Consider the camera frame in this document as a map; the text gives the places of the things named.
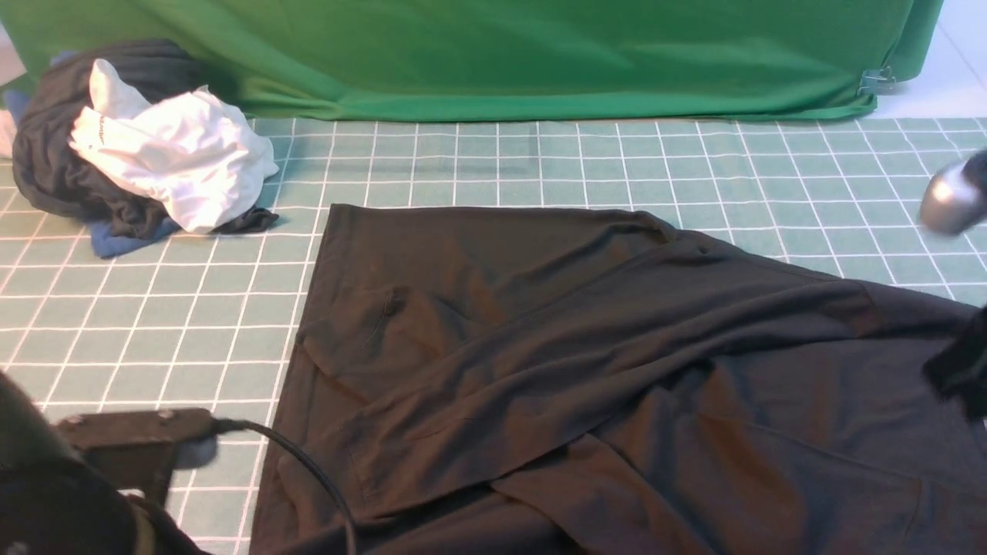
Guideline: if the green backdrop cloth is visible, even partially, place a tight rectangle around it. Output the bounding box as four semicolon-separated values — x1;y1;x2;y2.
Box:
1;1;942;122

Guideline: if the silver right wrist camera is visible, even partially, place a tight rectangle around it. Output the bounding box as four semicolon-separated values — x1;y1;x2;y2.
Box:
918;149;986;237

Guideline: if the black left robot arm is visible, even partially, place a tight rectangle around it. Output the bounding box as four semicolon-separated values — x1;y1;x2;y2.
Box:
1;375;203;554

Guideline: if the dark gray long-sleeved shirt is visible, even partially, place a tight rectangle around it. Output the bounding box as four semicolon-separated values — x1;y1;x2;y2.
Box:
274;204;986;554

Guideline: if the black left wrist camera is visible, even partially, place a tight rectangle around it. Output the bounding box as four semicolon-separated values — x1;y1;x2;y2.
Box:
56;407;218;506

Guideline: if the metal binder clip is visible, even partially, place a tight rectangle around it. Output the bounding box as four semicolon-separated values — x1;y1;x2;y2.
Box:
857;66;898;96

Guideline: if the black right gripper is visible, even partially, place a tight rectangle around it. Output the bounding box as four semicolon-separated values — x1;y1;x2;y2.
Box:
923;308;986;421

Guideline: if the dark gray crumpled garment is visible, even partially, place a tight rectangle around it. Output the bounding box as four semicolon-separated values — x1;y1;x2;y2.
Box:
12;39;280;238

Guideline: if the green grid cutting mat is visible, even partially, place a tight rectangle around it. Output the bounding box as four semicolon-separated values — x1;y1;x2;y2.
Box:
0;116;987;555

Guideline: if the white crumpled shirt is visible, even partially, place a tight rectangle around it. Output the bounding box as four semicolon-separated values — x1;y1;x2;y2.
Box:
69;59;278;234

